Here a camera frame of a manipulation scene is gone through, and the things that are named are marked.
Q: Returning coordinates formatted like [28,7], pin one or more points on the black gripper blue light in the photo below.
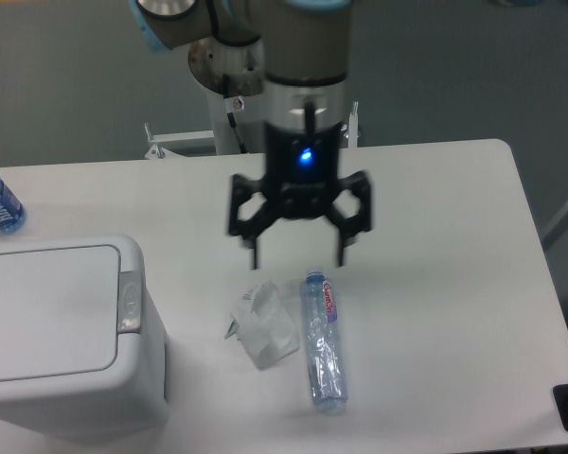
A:
[300,182]

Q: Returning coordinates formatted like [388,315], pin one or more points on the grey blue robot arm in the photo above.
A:
[300,52]

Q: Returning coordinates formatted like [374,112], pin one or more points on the white push-lid trash can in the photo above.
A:
[83,349]

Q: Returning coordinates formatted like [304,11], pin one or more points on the clear empty plastic bottle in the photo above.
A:
[322,343]

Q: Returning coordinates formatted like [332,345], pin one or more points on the white metal base frame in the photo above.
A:
[196,143]

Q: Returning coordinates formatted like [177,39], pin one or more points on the crumpled clear plastic wrapper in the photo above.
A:
[263,326]

